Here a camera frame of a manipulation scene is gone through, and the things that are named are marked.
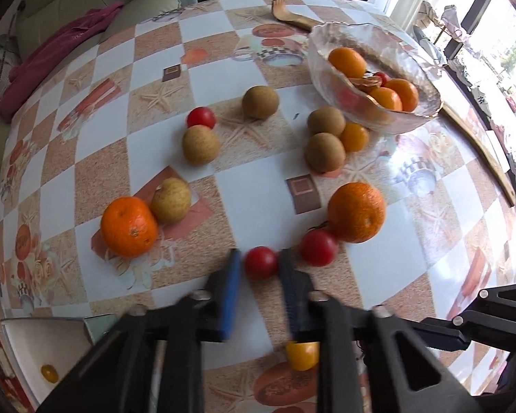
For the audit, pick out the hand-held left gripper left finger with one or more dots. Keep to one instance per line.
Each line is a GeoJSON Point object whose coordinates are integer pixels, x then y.
{"type": "Point", "coordinates": [230, 292]}

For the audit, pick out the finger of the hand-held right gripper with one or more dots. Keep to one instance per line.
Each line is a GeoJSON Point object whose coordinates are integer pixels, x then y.
{"type": "Point", "coordinates": [490, 314]}

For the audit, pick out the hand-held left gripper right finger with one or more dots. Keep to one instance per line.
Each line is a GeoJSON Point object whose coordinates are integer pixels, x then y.
{"type": "Point", "coordinates": [293, 299]}

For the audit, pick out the red cherry tomato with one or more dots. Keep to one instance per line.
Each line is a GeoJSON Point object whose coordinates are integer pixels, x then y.
{"type": "Point", "coordinates": [261, 262]}
{"type": "Point", "coordinates": [382, 78]}
{"type": "Point", "coordinates": [319, 247]}
{"type": "Point", "coordinates": [201, 117]}

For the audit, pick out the clear glass bowl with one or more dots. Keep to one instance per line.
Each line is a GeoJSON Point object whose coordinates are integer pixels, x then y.
{"type": "Point", "coordinates": [395, 47]}

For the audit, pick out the yellow cherry tomato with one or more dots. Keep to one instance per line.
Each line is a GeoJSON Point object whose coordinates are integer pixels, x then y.
{"type": "Point", "coordinates": [302, 356]}

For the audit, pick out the large orange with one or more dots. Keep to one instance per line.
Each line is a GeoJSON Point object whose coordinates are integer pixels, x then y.
{"type": "Point", "coordinates": [129, 228]}
{"type": "Point", "coordinates": [356, 213]}

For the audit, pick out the yellow pear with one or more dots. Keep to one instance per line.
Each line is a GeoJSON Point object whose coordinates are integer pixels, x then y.
{"type": "Point", "coordinates": [171, 200]}

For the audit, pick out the brown kiwi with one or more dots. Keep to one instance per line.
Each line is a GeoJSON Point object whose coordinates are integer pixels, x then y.
{"type": "Point", "coordinates": [326, 120]}
{"type": "Point", "coordinates": [325, 152]}
{"type": "Point", "coordinates": [201, 145]}
{"type": "Point", "coordinates": [260, 102]}

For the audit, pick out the small orange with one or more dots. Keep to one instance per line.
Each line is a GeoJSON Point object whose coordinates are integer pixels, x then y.
{"type": "Point", "coordinates": [405, 93]}
{"type": "Point", "coordinates": [347, 62]}
{"type": "Point", "coordinates": [355, 137]}
{"type": "Point", "coordinates": [385, 100]}

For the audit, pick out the small orange cherry tomato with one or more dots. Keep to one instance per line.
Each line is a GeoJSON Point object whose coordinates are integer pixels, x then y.
{"type": "Point", "coordinates": [49, 373]}

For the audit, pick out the white box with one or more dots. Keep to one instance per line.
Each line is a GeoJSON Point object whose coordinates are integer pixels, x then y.
{"type": "Point", "coordinates": [34, 344]}

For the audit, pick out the magenta cloth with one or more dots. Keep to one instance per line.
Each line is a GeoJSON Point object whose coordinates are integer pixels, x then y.
{"type": "Point", "coordinates": [47, 60]}

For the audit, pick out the metal shoe rack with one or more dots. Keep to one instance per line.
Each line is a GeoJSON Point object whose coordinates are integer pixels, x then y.
{"type": "Point", "coordinates": [449, 17]}

